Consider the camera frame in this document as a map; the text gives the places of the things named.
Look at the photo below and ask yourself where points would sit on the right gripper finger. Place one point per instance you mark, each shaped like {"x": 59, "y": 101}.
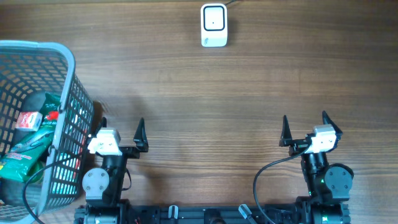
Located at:
{"x": 286, "y": 136}
{"x": 327, "y": 120}

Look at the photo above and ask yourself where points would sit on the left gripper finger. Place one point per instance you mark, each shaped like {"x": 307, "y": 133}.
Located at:
{"x": 140, "y": 137}
{"x": 102, "y": 124}

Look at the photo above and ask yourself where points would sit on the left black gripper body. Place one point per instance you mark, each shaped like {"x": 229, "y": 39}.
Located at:
{"x": 130, "y": 152}

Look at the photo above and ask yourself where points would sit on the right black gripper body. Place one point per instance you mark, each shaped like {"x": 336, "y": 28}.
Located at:
{"x": 298, "y": 146}

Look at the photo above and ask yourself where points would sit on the red white small packet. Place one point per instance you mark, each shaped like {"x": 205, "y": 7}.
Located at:
{"x": 29, "y": 121}

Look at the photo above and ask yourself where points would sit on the green 3M gloves pack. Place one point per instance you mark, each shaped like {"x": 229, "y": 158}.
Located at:
{"x": 23, "y": 159}

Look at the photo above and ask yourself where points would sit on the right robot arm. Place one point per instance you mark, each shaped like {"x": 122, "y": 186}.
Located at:
{"x": 328, "y": 184}

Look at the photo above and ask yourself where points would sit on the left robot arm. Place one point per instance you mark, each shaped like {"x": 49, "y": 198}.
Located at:
{"x": 103, "y": 185}

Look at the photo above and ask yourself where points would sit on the white barcode scanner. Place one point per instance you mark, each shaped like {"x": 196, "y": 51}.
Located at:
{"x": 214, "y": 25}

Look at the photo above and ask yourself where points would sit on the grey plastic basket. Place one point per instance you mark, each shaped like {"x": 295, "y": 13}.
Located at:
{"x": 29, "y": 70}

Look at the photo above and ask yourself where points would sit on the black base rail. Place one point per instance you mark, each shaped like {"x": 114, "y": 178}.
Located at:
{"x": 277, "y": 213}

